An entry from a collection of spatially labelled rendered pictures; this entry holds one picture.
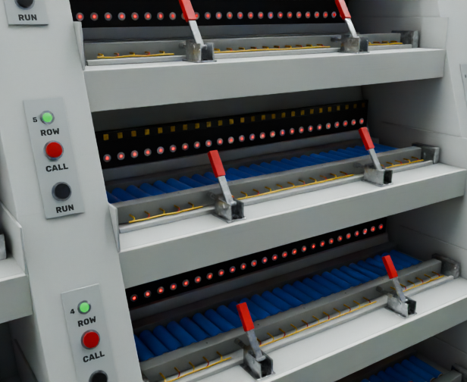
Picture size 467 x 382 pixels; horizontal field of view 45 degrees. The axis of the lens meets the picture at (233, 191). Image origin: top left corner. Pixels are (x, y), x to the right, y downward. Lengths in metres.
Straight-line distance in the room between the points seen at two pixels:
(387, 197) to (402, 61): 0.22
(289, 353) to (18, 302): 0.36
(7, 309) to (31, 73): 0.24
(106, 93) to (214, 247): 0.22
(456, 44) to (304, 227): 0.44
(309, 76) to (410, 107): 0.31
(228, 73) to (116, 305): 0.31
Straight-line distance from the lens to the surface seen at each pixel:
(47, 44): 0.63
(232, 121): 0.88
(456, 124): 1.00
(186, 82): 0.69
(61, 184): 0.60
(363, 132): 0.87
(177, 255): 0.66
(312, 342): 0.81
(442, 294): 0.98
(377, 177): 0.86
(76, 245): 0.61
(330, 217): 0.78
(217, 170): 0.71
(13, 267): 0.62
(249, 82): 0.73
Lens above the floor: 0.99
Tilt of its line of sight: 1 degrees down
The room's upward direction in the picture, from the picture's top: 11 degrees counter-clockwise
